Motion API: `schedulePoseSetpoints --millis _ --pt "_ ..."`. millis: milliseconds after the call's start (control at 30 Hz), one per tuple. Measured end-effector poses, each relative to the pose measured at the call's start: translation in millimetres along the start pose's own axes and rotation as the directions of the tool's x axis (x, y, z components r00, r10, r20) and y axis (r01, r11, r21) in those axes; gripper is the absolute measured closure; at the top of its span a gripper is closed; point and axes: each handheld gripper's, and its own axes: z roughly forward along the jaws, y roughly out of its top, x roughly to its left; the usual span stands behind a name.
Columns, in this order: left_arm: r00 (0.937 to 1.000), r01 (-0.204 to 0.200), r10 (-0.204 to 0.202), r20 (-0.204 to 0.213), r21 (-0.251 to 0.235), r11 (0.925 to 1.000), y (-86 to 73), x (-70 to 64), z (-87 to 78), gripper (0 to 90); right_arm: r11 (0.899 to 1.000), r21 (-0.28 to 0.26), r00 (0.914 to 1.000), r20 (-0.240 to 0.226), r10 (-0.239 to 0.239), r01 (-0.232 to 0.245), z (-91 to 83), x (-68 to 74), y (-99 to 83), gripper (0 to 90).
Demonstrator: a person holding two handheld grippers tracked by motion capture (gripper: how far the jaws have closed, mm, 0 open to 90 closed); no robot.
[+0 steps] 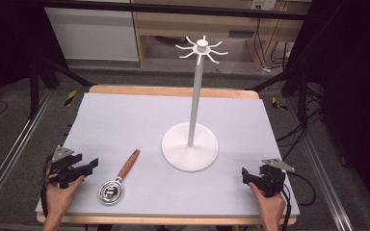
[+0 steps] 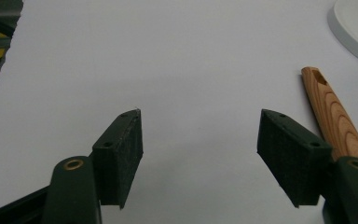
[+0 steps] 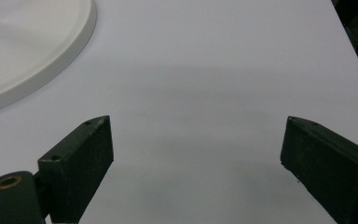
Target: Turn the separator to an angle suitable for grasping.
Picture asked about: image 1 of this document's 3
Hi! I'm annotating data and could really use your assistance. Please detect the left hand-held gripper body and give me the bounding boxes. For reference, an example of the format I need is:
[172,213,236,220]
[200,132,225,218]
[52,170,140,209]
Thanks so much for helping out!
[46,145,84,190]

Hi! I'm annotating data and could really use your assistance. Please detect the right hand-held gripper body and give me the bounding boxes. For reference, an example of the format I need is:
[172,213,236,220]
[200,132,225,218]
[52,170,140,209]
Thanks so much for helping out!
[256,158,297,198]

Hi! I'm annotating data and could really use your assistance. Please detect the metal strainer spoon wooden handle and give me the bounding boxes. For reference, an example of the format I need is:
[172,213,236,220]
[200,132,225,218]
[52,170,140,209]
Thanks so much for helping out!
[97,148,142,206]

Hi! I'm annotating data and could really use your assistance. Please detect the white hook rack stand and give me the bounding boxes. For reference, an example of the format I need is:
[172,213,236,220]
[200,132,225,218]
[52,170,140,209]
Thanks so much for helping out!
[160,34,230,173]

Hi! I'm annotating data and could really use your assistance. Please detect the person's right hand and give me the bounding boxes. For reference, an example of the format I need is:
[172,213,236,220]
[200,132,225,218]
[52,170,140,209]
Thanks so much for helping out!
[248,181,287,225]

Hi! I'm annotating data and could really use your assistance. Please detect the person's left hand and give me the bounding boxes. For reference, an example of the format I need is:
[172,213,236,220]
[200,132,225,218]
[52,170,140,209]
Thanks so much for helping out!
[44,174,87,222]

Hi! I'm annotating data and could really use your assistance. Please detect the yellow black floor tape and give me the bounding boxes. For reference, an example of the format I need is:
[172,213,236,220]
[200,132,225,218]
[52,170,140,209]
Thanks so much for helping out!
[271,95,289,113]
[64,89,78,108]

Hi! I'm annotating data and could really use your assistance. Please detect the grey table mat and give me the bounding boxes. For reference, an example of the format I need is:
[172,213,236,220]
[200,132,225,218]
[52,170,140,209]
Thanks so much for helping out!
[35,92,301,217]

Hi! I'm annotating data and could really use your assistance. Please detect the black metal stand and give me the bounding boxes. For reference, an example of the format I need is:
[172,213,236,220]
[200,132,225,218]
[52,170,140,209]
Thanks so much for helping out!
[28,56,94,120]
[245,68,326,127]

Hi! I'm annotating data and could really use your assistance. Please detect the wooden table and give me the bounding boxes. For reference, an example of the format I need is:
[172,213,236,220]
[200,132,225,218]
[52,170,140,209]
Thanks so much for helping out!
[36,84,299,226]

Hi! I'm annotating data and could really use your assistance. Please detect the white cabinet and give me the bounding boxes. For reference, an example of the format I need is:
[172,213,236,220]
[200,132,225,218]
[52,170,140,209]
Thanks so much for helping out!
[43,6,141,63]

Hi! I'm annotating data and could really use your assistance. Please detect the black curtain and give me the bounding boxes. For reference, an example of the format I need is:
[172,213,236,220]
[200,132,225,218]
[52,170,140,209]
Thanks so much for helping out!
[0,0,69,120]
[283,0,370,223]

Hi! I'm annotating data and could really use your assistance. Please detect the left hand-held gripper cable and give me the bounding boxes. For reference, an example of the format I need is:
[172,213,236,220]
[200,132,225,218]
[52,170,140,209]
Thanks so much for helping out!
[38,153,56,219]

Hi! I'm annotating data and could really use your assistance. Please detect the hand-held gripper cable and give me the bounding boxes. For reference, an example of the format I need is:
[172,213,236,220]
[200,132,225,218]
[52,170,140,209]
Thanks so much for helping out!
[280,170,318,231]
[38,153,56,219]

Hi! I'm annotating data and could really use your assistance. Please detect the right hand-held gripper cable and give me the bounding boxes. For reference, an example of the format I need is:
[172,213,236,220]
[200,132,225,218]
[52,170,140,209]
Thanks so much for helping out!
[280,170,318,231]

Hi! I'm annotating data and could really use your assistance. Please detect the black floor cables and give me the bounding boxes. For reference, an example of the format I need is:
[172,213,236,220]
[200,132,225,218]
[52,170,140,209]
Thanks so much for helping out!
[275,107,326,162]

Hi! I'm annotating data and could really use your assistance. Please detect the metal floor rail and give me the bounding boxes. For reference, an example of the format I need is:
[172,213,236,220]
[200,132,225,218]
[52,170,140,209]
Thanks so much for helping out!
[0,90,55,223]
[285,95,355,231]

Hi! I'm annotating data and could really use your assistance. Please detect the black cables behind desk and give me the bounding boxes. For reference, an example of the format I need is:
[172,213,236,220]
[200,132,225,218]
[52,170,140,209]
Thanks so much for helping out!
[252,17,292,72]

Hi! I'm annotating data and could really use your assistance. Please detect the wall power socket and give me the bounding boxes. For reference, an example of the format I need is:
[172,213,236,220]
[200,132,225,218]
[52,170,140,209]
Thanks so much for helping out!
[251,0,277,12]

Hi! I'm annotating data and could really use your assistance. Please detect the black frame bar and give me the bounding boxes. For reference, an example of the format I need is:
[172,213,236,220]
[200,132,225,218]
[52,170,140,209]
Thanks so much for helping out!
[41,0,310,21]

